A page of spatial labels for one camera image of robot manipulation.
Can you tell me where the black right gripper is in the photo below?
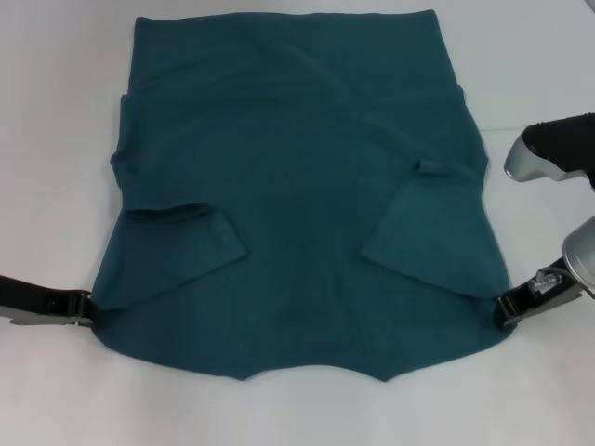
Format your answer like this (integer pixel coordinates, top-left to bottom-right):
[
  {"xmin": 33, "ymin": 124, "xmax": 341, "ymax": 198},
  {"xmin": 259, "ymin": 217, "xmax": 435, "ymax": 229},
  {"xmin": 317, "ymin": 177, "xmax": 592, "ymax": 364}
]
[{"xmin": 493, "ymin": 262, "xmax": 588, "ymax": 332}]

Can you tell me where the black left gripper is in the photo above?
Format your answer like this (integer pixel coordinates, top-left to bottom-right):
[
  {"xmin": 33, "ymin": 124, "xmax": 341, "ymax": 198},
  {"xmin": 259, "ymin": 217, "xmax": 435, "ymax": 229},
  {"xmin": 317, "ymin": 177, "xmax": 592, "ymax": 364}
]
[{"xmin": 0, "ymin": 274, "xmax": 97, "ymax": 327}]

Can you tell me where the teal blue shirt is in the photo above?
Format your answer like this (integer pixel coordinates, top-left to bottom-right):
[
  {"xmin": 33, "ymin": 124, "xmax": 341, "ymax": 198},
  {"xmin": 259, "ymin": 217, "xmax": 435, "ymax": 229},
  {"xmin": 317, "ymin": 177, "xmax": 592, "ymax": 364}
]
[{"xmin": 87, "ymin": 16, "xmax": 515, "ymax": 383}]

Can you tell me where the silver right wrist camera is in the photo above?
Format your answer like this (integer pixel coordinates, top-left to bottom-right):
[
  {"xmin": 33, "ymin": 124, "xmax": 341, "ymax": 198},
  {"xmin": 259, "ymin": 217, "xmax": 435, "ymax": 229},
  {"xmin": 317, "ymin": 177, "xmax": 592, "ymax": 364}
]
[{"xmin": 504, "ymin": 111, "xmax": 595, "ymax": 191}]

